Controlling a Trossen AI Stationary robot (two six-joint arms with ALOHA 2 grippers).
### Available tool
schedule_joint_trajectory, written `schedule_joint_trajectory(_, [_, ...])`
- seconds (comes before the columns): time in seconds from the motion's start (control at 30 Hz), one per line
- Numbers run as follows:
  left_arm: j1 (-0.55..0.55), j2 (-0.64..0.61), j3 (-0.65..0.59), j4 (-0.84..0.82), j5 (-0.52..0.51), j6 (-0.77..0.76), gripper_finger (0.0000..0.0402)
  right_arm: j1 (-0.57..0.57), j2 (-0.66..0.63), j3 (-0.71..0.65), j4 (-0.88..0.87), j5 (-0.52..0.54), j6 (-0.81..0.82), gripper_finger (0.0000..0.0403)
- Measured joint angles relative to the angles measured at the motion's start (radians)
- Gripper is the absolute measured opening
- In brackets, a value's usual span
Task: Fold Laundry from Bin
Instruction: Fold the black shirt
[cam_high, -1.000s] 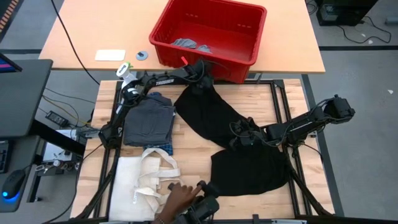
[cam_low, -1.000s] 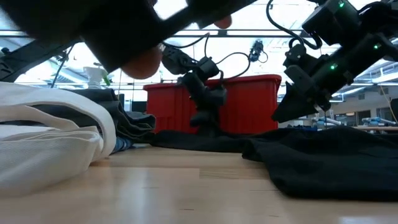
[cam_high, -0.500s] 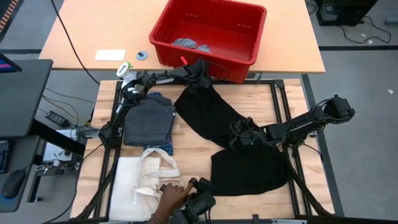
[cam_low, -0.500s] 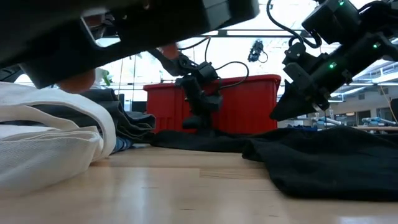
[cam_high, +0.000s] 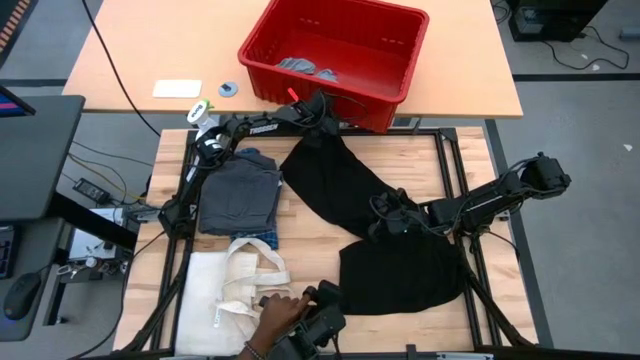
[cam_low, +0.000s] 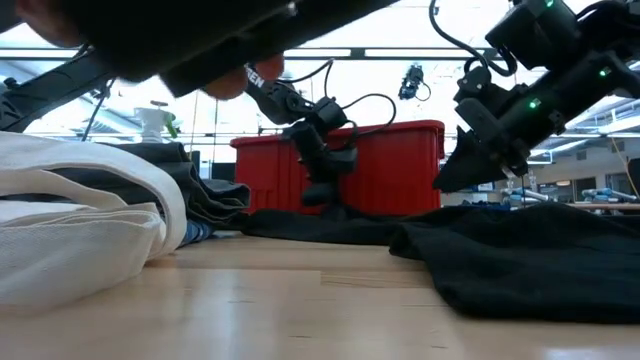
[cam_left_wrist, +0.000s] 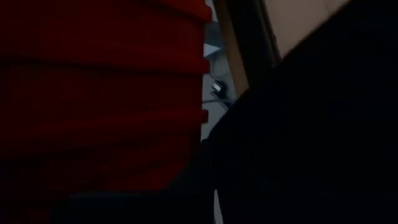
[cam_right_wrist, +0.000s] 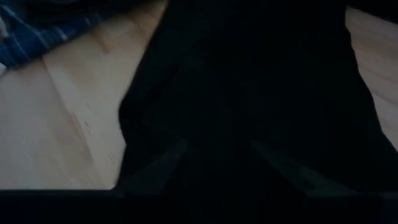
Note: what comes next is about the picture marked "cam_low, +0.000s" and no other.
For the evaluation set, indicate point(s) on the blue storage bin shelf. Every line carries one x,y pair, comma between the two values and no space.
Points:
482,187

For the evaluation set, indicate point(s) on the black overhead camera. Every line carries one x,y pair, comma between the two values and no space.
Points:
412,82

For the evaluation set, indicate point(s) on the red plastic laundry bin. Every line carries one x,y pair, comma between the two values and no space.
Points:
390,170

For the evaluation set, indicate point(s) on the blue plaid garment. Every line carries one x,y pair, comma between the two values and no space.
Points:
197,232

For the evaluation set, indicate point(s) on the black garment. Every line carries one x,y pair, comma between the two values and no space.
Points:
525,260

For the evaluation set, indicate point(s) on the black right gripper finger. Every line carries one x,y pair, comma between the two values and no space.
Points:
470,170

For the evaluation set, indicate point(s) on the background wooden table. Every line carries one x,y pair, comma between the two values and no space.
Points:
610,205

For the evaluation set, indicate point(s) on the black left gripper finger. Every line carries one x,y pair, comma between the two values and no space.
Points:
320,195

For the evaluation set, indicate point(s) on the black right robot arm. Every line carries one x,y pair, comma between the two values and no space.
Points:
600,40

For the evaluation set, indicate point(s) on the dark grey garment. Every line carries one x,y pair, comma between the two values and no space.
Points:
150,155

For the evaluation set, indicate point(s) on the white canvas tote bag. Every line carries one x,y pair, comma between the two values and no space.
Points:
75,260

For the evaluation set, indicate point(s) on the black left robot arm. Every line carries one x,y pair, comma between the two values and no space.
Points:
285,100

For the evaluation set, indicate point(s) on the black aluminium rig frame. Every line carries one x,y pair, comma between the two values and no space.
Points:
357,52

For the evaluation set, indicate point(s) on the blue background device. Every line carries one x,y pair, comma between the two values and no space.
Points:
605,192

